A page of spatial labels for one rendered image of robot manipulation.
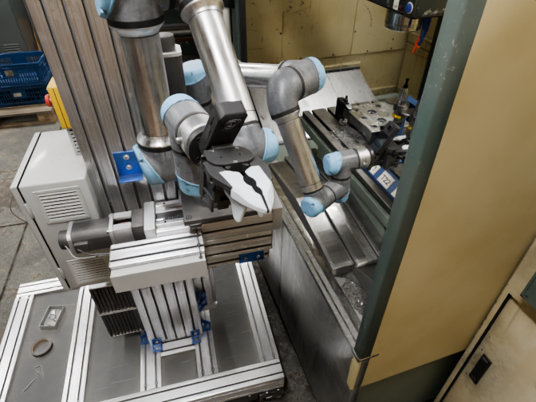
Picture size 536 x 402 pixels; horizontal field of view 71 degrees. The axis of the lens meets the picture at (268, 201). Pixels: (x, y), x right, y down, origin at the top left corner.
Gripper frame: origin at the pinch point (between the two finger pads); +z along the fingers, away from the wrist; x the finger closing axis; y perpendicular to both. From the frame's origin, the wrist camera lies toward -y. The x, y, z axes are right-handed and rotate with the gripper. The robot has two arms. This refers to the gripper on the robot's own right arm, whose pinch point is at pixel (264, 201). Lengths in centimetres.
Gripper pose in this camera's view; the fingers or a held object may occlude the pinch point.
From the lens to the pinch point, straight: 48.8
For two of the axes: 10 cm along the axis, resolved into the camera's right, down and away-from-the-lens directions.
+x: -8.7, 1.9, -4.5
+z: 4.8, 5.6, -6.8
